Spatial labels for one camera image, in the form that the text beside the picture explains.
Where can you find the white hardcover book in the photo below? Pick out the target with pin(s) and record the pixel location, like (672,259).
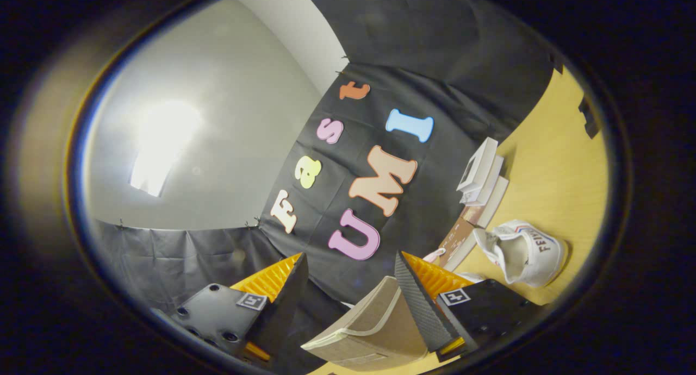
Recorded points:
(478,163)

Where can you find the beige storage box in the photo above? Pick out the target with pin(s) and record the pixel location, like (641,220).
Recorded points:
(375,331)

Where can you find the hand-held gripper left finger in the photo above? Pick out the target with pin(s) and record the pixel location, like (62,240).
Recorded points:
(280,304)

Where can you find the white shoe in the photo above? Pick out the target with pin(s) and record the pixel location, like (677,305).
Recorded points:
(524,252)

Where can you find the brown illustrated book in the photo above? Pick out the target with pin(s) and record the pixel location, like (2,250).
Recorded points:
(458,242)

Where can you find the black backdrop cloth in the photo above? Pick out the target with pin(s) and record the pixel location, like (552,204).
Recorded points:
(435,65)

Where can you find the green and pink plush toy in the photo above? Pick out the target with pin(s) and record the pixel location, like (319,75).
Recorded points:
(434,255)

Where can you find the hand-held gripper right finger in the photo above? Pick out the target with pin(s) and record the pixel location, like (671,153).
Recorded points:
(427,304)

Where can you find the black table clamp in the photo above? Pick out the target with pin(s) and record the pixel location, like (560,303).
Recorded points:
(589,117)
(555,61)

